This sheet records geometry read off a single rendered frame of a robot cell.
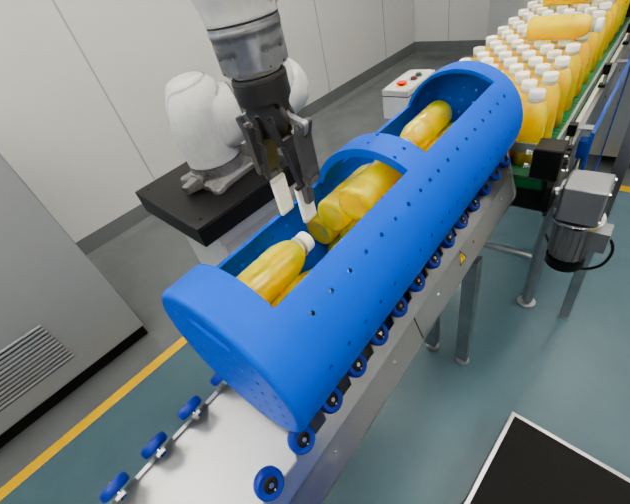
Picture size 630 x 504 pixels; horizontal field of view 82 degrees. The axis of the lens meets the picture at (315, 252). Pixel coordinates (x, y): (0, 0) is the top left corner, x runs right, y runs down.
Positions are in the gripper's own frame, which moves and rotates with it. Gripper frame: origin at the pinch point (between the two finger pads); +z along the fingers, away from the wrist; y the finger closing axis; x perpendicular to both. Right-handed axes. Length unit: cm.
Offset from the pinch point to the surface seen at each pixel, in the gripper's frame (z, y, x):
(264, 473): 23.4, 14.0, -31.4
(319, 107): 116, -245, 281
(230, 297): -1.3, 8.3, -21.1
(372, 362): 28.8, 15.5, -5.9
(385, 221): 2.9, 14.9, 3.9
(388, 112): 19, -28, 76
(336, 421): 29.4, 16.0, -18.2
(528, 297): 115, 25, 101
